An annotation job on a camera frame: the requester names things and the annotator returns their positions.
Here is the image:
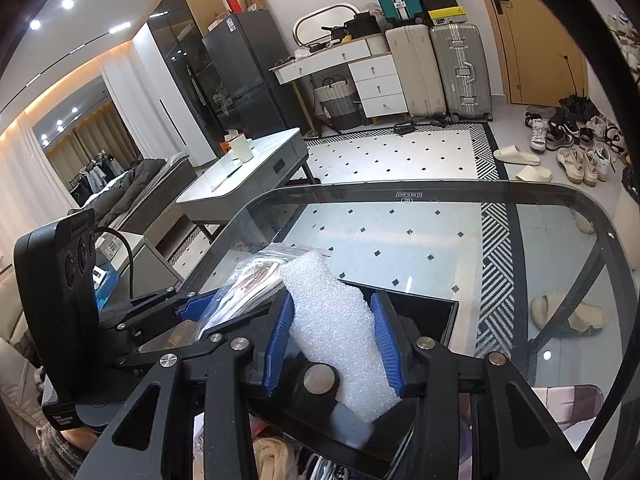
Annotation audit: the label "beige green slipper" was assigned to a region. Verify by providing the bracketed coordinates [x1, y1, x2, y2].
[530, 292, 606, 336]

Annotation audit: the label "beige sofa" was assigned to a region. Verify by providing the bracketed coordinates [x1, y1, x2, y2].
[0, 270, 32, 393]

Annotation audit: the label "tall dark glass cabinet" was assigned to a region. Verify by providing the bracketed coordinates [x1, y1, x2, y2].
[132, 0, 226, 166]

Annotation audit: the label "silver suitcase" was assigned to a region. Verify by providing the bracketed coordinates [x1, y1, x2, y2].
[429, 22, 493, 122]

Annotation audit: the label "beige suitcase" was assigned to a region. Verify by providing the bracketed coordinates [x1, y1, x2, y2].
[385, 24, 448, 120]

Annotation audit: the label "black fridge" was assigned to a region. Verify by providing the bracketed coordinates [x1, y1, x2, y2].
[202, 11, 308, 141]

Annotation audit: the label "grey white coffee table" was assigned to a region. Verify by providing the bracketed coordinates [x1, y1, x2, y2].
[176, 128, 316, 241]

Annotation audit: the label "white foam sheet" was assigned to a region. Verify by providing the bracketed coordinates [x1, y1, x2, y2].
[280, 252, 401, 423]

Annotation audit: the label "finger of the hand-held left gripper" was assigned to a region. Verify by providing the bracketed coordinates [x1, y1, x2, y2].
[97, 285, 223, 333]
[112, 331, 211, 377]

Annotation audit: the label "white vanity desk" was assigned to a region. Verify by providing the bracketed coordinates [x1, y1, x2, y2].
[270, 35, 408, 136]

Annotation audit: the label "bed mattress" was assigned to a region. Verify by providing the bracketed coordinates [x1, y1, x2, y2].
[122, 156, 201, 253]

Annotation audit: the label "pile of shoes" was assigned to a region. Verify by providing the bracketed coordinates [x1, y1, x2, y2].
[522, 102, 628, 186]

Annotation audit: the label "clothes rack with clothes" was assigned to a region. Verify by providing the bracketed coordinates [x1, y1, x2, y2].
[67, 149, 126, 197]

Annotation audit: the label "rows of shelved shoes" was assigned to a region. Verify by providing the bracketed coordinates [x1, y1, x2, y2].
[606, 11, 640, 81]

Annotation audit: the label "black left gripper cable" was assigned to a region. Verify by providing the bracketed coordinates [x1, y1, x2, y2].
[92, 227, 137, 302]

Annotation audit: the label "oval white mirror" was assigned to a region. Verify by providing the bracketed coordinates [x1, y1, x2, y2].
[292, 4, 361, 51]

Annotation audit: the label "woven basket bag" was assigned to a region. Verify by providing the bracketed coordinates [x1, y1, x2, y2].
[314, 76, 363, 131]

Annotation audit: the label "clear plastic bag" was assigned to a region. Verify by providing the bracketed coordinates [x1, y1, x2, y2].
[197, 242, 333, 341]

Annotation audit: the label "black umbrella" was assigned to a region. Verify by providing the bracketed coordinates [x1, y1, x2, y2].
[557, 55, 601, 121]

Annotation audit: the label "grey side cabinet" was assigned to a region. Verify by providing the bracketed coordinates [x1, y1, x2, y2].
[95, 232, 186, 308]

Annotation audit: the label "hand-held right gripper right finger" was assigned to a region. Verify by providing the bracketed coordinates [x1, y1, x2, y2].
[370, 290, 593, 480]

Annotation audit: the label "black white patterned rug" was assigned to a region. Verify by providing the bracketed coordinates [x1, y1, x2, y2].
[170, 122, 531, 361]

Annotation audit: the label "wooden door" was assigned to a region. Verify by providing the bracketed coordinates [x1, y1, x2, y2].
[472, 0, 588, 106]

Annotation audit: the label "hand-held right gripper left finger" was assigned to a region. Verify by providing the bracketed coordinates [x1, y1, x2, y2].
[75, 290, 301, 480]

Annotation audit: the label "person's left forearm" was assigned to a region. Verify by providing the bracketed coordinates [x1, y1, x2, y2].
[34, 425, 101, 480]

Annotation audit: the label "white paper cup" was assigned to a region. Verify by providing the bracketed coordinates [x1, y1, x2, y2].
[229, 134, 256, 163]

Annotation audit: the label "black yellow shoe box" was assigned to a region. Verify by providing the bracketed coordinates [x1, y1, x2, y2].
[427, 6, 469, 27]

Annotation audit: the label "glass table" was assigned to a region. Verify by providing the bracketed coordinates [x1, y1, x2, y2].
[75, 182, 618, 480]

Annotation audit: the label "black bag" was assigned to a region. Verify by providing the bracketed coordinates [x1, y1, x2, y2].
[345, 12, 383, 41]

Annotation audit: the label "black cardboard box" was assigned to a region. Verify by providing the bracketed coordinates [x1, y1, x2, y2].
[250, 280, 461, 480]

